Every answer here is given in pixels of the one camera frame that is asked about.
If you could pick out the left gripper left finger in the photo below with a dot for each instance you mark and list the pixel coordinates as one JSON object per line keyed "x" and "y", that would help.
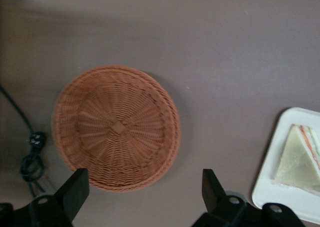
{"x": 73, "y": 194}

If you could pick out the triangular sandwich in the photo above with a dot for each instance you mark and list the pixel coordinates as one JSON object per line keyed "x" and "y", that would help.
{"x": 297, "y": 164}

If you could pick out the orange-brown round wicker basket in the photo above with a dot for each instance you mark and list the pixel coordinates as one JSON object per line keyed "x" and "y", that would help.
{"x": 117, "y": 127}

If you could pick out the cream plastic tray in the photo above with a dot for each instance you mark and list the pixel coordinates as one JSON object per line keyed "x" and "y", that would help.
{"x": 270, "y": 194}

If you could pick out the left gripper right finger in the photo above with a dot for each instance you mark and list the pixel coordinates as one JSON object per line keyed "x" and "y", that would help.
{"x": 217, "y": 202}

